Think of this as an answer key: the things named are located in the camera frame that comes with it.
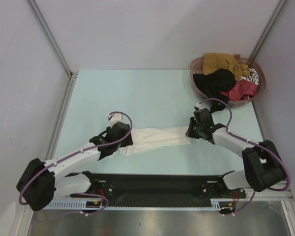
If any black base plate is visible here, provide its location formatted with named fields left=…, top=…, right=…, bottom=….
left=70, top=172, right=247, bottom=207

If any white tank top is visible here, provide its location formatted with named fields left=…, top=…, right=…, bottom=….
left=119, top=126, right=191, bottom=155

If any black tank top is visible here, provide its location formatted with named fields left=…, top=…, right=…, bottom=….
left=193, top=69, right=236, bottom=104

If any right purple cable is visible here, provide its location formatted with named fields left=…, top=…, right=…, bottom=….
left=195, top=98, right=291, bottom=217

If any purple cable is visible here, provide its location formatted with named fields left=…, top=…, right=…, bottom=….
left=195, top=98, right=291, bottom=217
left=18, top=111, right=133, bottom=222

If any pink laundry basket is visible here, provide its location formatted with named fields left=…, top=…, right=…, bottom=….
left=190, top=53, right=266, bottom=104

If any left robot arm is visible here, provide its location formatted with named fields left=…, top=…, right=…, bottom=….
left=16, top=121, right=133, bottom=211

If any right grey cable duct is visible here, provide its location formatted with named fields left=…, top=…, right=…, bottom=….
left=210, top=199, right=236, bottom=211

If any mustard tank top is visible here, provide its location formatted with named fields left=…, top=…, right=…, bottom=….
left=203, top=53, right=250, bottom=82

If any red tank top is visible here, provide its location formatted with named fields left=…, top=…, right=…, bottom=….
left=220, top=80, right=258, bottom=101

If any left grey cable duct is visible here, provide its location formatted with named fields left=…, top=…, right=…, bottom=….
left=44, top=199, right=103, bottom=210

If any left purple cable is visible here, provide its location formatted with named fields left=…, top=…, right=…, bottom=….
left=18, top=111, right=133, bottom=222

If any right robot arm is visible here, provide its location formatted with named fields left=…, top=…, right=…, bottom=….
left=186, top=108, right=288, bottom=192

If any grey cable duct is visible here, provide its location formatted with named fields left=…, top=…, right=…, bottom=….
left=210, top=199, right=236, bottom=211
left=44, top=199, right=103, bottom=210

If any aluminium frame rail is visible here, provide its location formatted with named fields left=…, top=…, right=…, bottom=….
left=244, top=181, right=294, bottom=201

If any striped tank top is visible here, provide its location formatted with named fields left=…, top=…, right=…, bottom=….
left=241, top=68, right=260, bottom=86

